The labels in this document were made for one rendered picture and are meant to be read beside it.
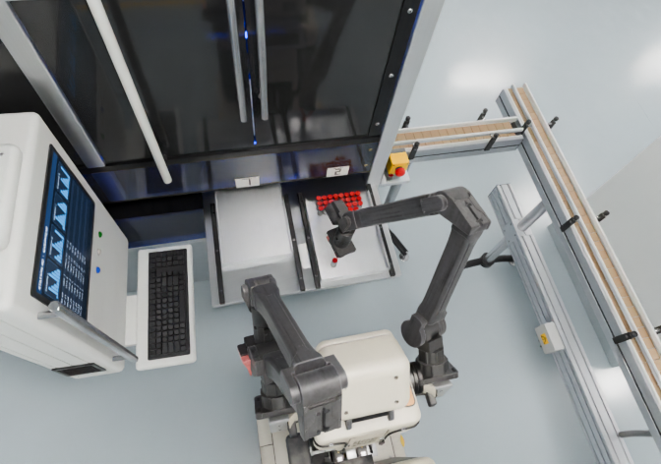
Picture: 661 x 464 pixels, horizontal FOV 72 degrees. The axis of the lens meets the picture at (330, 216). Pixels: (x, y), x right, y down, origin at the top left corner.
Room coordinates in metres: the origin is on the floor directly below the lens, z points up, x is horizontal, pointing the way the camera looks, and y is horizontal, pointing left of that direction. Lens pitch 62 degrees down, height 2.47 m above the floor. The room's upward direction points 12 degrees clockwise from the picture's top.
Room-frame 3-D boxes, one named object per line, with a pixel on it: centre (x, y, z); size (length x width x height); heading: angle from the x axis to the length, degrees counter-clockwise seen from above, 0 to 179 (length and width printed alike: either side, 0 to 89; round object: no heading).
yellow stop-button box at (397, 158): (1.09, -0.21, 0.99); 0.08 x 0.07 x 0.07; 22
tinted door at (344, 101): (0.95, 0.09, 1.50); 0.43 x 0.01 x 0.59; 112
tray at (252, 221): (0.76, 0.29, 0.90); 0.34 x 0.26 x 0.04; 22
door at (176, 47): (0.79, 0.51, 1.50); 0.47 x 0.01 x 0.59; 112
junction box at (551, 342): (0.67, -1.07, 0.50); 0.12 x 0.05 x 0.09; 22
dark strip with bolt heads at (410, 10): (1.02, -0.09, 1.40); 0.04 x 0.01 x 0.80; 112
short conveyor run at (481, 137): (1.33, -0.43, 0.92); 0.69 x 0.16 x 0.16; 112
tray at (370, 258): (0.78, -0.07, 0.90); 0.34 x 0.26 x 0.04; 22
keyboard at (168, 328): (0.41, 0.51, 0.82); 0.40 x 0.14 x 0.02; 20
